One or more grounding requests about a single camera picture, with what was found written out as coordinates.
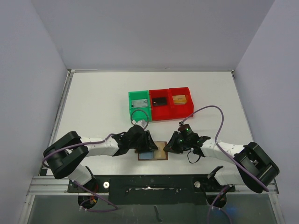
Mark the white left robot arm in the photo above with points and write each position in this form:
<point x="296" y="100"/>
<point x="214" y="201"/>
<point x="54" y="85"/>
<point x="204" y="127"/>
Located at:
<point x="64" y="157"/>

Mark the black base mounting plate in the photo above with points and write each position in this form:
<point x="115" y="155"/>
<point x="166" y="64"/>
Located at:
<point x="195" y="189"/>

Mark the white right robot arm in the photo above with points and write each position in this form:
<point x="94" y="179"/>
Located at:
<point x="255" y="168"/>

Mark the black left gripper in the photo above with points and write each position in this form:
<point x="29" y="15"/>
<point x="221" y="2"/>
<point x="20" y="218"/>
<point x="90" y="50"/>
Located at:
<point x="148" y="144"/>

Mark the aluminium front frame rail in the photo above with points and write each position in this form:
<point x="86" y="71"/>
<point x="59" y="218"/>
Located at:
<point x="49" y="186"/>

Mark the aluminium frame rail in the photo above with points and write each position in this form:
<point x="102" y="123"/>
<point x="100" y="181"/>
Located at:
<point x="49" y="186"/>
<point x="61" y="106"/>

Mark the red plastic bin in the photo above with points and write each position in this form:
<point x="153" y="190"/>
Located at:
<point x="181" y="111"/>
<point x="160" y="112"/>

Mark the red plastic bin right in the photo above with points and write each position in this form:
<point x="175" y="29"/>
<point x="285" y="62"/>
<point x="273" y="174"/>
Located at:
<point x="181" y="111"/>

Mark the gold card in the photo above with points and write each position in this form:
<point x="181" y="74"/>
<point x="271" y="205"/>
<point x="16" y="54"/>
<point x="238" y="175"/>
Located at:
<point x="179" y="99"/>
<point x="160" y="154"/>

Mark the black card in red bin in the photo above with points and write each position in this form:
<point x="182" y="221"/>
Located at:
<point x="159" y="101"/>

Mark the brown leather card holder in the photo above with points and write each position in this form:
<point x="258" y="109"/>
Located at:
<point x="148" y="156"/>

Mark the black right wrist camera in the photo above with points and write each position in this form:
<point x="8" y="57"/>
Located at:
<point x="185" y="130"/>

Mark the green plastic bin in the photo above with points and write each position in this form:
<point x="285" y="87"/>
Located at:
<point x="140" y="113"/>

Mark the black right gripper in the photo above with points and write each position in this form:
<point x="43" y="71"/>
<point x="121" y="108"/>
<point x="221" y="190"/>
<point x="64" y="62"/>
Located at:
<point x="175" y="142"/>

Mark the aluminium left frame rail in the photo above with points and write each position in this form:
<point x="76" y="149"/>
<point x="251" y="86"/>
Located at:
<point x="61" y="106"/>

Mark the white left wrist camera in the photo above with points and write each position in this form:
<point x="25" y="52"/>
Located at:
<point x="141" y="123"/>

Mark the red plastic bin middle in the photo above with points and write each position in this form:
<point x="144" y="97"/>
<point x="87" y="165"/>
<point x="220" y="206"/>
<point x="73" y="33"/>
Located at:
<point x="160" y="112"/>

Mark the silver card in green bin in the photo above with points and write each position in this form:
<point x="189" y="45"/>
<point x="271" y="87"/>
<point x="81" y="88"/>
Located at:
<point x="139" y="103"/>

